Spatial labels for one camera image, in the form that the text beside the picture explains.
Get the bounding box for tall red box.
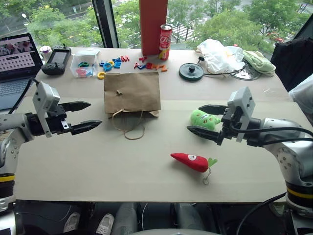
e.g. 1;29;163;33
139;0;169;57

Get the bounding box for green cloth pouch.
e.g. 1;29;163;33
242;49;277;77

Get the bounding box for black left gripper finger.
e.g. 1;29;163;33
70;119;103;136
59;100;92;113

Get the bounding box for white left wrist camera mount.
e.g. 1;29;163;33
32;81;61;138

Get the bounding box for white plastic bag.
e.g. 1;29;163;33
196;38;246;74

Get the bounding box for grey trouser leg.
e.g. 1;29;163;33
174;202;204;235
113;202;140;235

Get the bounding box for red plush carrot toy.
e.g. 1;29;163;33
170;152;219;186

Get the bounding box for white sneaker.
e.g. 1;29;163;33
63;211;81;234
95;213;115;235

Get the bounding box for brown paper bag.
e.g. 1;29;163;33
103;71;162;141

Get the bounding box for black window frame post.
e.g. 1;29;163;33
91;0;121;49

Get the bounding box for black plug with cable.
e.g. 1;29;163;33
197;56;247;75

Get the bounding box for black cable under table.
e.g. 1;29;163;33
235;191;287;235

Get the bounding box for dark green round disc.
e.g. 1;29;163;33
178;62;204;81

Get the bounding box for translucent white plastic sheet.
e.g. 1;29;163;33
288;77;313;116

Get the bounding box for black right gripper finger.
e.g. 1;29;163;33
198;104;229;116
186;125;223;145

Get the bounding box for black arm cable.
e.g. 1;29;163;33
8;77;40;115
229;121;313;145

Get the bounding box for white cup purple lid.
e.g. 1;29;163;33
39;45;53;60

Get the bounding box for black handheld controller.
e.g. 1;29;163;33
41;46;72;75

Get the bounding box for red cola can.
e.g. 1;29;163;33
158;23;173;61

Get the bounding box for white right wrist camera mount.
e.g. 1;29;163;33
227;86;256;143

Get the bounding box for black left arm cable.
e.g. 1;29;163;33
8;77;40;115

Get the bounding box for green plush toy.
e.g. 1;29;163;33
190;109;222;134

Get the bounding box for clear plastic box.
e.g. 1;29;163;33
69;49;100;79

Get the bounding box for black fabric sleeve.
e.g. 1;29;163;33
269;37;313;93

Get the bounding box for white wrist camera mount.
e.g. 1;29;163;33
227;86;256;143
32;81;61;138

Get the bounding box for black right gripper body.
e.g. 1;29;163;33
215;107;242;147

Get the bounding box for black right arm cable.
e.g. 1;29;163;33
229;121;313;145

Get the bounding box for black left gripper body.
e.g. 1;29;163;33
47;104;73;137

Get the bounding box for open laptop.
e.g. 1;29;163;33
0;33;45;111

